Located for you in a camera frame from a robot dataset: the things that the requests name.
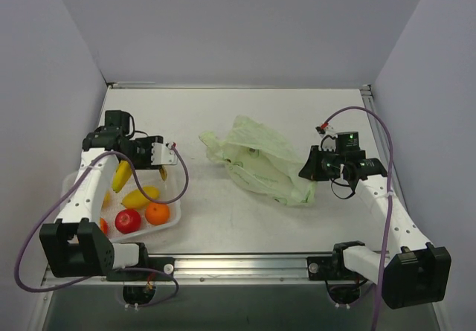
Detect yellow banana bunch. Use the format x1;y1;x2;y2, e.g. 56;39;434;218
112;160;160;196

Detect yellow mango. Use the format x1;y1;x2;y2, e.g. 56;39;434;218
121;186;160;209

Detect light green plastic bag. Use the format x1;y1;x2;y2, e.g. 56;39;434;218
199;115;317;206

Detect orange fruit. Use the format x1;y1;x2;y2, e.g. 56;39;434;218
144;202;170;225

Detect red apple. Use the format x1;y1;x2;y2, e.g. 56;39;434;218
115;209;141;234

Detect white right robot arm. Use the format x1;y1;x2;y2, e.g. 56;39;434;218
299;127;451;309

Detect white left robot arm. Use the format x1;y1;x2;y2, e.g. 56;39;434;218
39;110;166;280

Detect white plastic basket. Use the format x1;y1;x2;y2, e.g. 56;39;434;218
57;169;181;242

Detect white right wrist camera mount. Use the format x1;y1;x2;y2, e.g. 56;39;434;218
316;123;338;157

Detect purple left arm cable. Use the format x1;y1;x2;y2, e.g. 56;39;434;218
14;148;190;307

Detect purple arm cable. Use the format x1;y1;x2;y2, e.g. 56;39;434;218
323;106;394;331
14;148;190;307

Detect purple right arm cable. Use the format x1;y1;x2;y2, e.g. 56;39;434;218
323;106;394;331

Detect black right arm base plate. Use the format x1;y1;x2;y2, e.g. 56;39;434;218
306;256;361;282

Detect aluminium front rail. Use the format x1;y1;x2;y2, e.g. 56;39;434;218
43;247;380;286

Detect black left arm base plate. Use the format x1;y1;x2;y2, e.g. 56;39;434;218
106;256;176;282

